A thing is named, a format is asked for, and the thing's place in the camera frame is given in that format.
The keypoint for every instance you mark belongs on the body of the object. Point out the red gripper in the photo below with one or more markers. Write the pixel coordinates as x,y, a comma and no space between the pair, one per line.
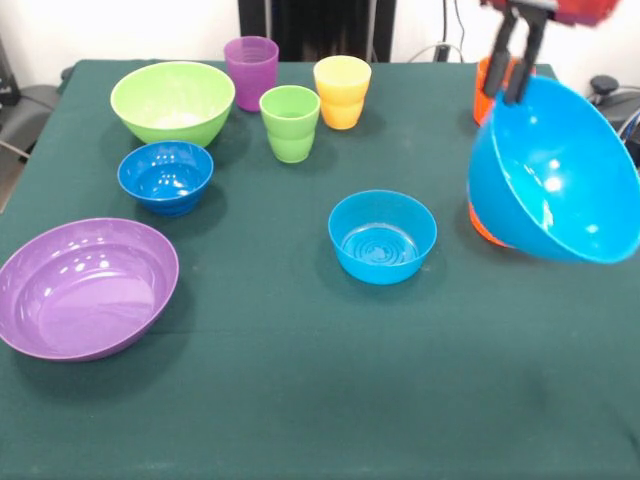
580,10

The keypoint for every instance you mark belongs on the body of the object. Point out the large light blue bowl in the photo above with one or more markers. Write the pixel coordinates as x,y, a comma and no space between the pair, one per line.
550,200

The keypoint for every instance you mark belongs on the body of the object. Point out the small light blue bowl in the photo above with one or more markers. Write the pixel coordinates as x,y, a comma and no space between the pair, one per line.
382,235

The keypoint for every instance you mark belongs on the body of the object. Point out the orange cup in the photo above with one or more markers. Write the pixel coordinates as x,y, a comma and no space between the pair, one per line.
479,107

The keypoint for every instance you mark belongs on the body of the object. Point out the black floor stand base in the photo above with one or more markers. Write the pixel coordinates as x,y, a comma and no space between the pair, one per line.
35,107
605,85

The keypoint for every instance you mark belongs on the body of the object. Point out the orange bowl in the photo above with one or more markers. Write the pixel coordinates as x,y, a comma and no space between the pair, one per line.
482,232

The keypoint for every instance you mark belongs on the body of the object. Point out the yellow cup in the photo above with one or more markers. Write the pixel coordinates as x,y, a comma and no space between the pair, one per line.
342,95

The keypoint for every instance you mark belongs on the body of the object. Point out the green cup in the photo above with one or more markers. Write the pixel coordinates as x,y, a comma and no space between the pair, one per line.
290,130

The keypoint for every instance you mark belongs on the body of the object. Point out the purple cup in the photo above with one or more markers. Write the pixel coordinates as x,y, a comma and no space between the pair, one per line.
250,75

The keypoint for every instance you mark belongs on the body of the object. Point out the large green bowl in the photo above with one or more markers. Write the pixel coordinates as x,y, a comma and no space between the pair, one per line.
170,100

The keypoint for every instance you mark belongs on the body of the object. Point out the dark green tablecloth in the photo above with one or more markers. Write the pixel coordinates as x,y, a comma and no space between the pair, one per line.
320,350

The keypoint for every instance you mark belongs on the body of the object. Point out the dark blue ribbed bowl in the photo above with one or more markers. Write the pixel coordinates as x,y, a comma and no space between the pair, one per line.
165,175

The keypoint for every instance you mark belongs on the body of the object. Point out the large purple bowl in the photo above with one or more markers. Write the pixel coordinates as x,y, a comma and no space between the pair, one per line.
90,300

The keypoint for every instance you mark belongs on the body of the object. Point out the black pedestal column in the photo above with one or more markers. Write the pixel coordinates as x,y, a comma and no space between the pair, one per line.
300,25

